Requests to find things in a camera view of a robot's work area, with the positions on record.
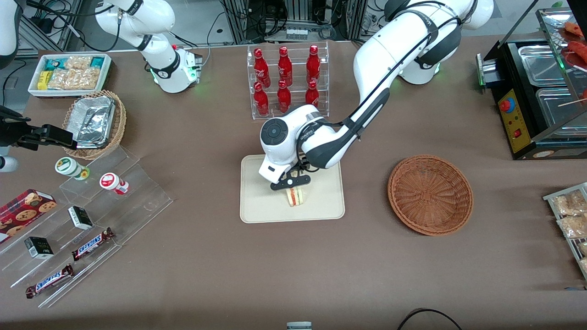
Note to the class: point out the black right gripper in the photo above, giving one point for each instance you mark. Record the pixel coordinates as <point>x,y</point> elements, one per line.
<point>19,133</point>

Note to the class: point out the triangle sandwich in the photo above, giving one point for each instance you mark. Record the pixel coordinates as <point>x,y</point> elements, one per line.
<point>296,197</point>

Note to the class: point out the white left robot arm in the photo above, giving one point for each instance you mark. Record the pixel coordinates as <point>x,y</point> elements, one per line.
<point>380,50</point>

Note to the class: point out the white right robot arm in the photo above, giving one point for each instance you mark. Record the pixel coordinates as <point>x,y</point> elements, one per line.
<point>160,64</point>

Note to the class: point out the beige plastic tray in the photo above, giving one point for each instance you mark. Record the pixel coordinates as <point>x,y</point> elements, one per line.
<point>321,201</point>

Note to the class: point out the silver foil tray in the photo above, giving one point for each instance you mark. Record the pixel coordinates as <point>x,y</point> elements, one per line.
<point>91,121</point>

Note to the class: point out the light wicker basket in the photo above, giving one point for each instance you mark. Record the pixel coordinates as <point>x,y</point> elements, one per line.
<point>120,123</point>

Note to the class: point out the round brown wicker basket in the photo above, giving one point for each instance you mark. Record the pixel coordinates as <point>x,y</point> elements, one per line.
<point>429,195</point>

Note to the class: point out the green lid yogurt cup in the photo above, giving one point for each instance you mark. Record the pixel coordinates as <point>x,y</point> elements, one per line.
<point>69,167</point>

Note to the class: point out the clear bag of crackers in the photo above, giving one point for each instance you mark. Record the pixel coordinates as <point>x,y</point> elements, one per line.
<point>85,79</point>
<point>78,63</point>
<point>60,79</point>

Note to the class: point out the yellow snack packet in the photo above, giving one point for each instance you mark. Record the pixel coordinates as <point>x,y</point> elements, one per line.
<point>43,80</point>

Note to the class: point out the red lid yogurt cup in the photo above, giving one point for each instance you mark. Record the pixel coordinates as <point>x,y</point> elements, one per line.
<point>111,182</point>

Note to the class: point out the teal snack packet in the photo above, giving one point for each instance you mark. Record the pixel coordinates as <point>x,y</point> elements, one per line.
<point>96,62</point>
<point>53,64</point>

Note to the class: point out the red cookie box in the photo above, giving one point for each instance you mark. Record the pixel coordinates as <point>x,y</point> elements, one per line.
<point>23,213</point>

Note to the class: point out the red cola bottle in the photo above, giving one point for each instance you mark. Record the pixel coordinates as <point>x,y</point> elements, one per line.
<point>312,96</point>
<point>285,68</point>
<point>261,101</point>
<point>284,98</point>
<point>262,71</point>
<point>313,66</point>

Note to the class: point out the small black carton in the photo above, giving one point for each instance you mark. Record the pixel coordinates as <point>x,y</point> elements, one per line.
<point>39,248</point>
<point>80,217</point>

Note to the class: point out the white rectangular snack bin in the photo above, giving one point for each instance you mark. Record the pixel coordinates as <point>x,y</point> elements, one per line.
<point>106,68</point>

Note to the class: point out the clear acrylic bottle rack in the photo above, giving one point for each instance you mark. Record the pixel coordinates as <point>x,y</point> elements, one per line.
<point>296,91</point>

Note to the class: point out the clear acrylic stepped stand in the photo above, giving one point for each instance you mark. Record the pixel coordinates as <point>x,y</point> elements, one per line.
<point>137,197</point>

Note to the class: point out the snickers chocolate bar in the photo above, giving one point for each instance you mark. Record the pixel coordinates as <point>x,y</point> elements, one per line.
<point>91,244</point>
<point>49,281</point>

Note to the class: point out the black food warmer machine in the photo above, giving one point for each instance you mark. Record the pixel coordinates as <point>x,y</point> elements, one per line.
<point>513,119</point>

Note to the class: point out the steel warmer pan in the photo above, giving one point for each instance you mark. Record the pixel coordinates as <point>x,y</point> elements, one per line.
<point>559,114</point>
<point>541,64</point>

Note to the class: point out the clear bag of pastries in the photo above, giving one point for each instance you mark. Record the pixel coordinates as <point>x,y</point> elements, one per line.
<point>568,204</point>
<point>573,227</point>
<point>583,248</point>
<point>584,266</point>

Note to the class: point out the red sausage skewer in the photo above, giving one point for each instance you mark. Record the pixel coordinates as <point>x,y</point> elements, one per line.
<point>578,51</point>
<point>575,28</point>

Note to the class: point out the grey metal bracket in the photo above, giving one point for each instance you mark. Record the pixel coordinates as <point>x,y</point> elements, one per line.
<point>299,326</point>

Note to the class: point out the aluminium frame rack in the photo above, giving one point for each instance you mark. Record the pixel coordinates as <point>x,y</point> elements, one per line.
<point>238,20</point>

